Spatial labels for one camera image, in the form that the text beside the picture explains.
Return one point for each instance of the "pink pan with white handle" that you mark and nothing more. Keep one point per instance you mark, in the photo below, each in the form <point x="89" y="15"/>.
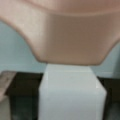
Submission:
<point x="69" y="36"/>

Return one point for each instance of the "white induction cooker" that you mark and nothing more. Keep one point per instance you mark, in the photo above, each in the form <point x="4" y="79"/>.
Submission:
<point x="20" y="91"/>

